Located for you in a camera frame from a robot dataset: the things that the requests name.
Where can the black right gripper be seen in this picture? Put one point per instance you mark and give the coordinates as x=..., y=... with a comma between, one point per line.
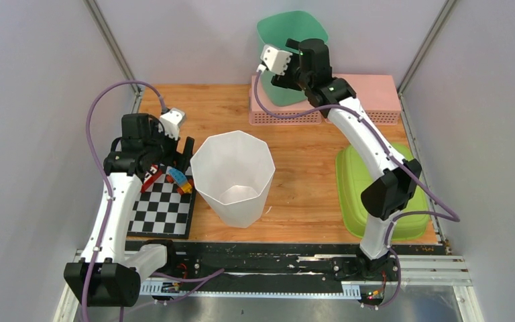
x=285, y=81

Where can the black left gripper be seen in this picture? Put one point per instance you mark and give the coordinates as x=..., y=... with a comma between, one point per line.
x=176, y=159

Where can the pink perforated plastic basket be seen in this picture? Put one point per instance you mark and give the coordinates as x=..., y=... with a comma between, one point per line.
x=257, y=116

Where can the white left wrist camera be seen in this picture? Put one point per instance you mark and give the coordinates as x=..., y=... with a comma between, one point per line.
x=171, y=122

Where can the mint green trash bin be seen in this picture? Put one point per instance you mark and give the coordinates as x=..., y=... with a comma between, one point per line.
x=275, y=30

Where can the blue yellow toy car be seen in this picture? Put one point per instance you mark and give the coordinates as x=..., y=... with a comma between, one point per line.
x=184, y=185

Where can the white translucent bin liner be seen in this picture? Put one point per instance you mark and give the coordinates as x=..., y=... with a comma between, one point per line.
x=233, y=172

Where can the red white toy block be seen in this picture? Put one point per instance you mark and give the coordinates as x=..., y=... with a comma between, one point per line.
x=152, y=175

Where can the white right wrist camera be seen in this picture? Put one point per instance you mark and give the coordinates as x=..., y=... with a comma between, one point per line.
x=274, y=59

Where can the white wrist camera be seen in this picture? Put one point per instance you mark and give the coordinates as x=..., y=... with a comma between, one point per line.
x=171, y=122
x=274, y=59

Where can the right aluminium frame post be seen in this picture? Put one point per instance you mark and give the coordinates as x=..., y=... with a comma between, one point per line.
x=436, y=27

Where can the aluminium frame post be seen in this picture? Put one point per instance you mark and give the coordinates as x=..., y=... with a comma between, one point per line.
x=436, y=27
x=109, y=38

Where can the black white checkerboard mat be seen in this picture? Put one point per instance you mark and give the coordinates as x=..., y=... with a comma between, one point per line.
x=161, y=212

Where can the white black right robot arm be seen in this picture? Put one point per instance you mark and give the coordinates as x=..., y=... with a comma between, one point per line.
x=394, y=177

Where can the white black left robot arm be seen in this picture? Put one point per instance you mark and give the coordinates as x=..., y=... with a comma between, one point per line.
x=104, y=277

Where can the left aluminium frame post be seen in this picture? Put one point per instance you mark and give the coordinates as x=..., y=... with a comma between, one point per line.
x=109, y=38

